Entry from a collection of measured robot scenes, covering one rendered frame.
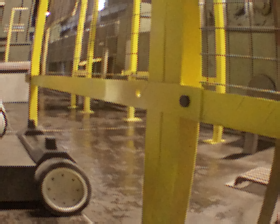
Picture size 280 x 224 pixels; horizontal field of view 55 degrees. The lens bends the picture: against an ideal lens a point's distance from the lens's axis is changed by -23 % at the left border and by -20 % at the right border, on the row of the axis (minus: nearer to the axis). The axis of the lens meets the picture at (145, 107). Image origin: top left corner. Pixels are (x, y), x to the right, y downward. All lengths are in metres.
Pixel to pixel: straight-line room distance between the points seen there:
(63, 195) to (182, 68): 0.58
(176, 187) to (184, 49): 0.25
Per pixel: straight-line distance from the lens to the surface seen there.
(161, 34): 0.61
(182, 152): 0.58
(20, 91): 4.41
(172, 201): 0.61
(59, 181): 0.95
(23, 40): 5.20
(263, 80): 2.45
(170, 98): 0.57
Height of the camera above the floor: 0.46
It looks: 6 degrees down
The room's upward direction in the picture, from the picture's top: 3 degrees clockwise
